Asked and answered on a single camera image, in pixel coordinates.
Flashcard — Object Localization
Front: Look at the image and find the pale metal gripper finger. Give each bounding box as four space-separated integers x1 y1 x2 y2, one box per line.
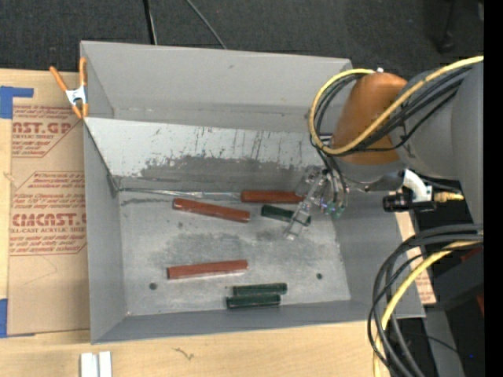
295 208 313 239
283 205 307 241

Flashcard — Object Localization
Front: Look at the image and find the dark green flat block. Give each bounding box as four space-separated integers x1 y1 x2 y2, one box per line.
260 203 313 226
225 293 283 310
231 282 289 298

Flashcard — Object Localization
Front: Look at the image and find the red-brown flat block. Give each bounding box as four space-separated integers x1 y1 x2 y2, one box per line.
240 189 306 205
165 258 250 280
171 196 252 224

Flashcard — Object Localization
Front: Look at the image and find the grey metal bin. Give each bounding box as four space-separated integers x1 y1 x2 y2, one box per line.
79 40 427 346

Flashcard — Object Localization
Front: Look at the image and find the brown cardboard board, red print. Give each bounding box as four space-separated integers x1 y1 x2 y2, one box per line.
0 68 438 338

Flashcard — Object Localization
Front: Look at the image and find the black cylinder on white bracket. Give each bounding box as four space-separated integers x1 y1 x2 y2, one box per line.
382 168 465 214

